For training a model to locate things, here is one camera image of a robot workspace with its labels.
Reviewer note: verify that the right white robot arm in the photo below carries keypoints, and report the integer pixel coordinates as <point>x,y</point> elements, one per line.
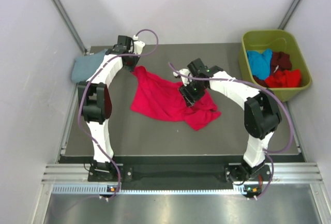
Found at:
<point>261,113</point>

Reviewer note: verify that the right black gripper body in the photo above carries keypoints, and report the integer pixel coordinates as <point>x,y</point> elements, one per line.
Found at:
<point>193,92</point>

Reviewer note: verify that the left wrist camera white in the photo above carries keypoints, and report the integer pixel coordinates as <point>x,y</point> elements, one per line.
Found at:
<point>138,45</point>

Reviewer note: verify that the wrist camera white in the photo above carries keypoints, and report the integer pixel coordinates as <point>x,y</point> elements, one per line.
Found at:
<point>184,75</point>
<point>138,45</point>

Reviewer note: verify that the bright red t-shirt in bin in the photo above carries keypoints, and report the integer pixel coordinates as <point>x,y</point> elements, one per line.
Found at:
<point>284,79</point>

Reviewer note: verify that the aluminium front rail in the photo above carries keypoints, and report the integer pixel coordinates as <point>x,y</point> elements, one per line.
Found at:
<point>284,173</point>

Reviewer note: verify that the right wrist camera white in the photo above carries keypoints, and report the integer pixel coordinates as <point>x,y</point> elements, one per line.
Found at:
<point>184,75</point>

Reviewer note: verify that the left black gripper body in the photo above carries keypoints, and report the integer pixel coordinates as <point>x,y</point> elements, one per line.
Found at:
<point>133,61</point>

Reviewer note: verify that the grey slotted cable duct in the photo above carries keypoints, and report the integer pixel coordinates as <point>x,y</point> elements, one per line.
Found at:
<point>110,189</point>

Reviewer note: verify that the dark maroon t-shirt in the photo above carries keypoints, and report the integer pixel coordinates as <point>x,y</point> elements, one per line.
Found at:
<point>280,61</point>

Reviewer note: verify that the corner aluminium post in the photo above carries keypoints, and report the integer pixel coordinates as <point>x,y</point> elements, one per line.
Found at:
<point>289,13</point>
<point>69,24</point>

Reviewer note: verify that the left corner aluminium post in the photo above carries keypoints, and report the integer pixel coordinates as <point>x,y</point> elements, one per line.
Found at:
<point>69,24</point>

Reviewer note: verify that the olive green plastic bin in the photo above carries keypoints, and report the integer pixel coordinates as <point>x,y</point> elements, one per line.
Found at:
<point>278,41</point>

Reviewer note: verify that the right corner aluminium post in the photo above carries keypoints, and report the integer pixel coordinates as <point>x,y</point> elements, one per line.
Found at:
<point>289,13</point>

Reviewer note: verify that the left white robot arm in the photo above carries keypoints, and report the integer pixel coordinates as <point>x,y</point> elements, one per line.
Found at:
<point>95,106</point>

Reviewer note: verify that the crimson red t-shirt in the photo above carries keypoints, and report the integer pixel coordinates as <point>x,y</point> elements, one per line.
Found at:
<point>161,100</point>

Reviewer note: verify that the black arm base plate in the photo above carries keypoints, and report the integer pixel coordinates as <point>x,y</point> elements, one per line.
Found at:
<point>160,176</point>

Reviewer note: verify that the folded grey-blue t-shirt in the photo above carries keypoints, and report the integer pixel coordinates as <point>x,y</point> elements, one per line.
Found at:
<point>86,66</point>

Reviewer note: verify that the cyan blue t-shirt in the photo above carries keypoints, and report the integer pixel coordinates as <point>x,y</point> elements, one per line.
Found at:
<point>260,63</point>

